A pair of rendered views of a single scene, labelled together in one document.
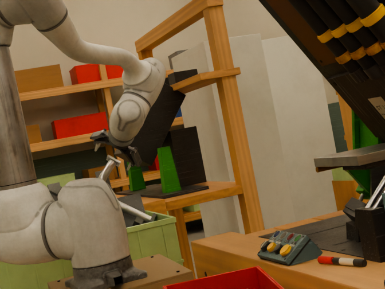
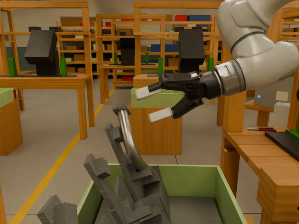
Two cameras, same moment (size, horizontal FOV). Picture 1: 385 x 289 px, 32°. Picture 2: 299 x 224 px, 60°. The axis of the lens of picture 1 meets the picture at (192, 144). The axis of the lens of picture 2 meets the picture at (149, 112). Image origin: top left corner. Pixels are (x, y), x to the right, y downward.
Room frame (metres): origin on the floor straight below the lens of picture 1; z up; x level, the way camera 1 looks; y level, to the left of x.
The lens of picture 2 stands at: (2.22, 0.95, 1.36)
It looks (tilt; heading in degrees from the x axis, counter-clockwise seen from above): 15 degrees down; 290
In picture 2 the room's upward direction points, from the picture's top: straight up
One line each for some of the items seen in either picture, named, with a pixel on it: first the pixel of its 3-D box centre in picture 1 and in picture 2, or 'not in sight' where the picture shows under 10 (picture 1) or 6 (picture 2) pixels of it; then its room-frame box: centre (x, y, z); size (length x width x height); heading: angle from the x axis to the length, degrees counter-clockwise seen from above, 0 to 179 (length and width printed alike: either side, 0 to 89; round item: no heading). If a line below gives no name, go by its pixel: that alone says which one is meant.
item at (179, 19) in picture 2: not in sight; (161, 52); (4.62, -6.89, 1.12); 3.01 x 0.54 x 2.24; 20
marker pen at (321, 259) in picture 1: (341, 261); not in sight; (1.40, -0.26, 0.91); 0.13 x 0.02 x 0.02; 33
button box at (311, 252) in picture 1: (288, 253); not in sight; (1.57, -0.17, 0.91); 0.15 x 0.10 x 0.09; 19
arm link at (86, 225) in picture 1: (89, 219); not in sight; (1.77, 0.30, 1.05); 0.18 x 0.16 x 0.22; 72
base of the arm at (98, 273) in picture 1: (105, 272); not in sight; (1.75, 0.28, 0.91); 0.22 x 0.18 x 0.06; 23
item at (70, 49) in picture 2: not in sight; (98, 50); (7.70, -8.32, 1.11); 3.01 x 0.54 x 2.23; 20
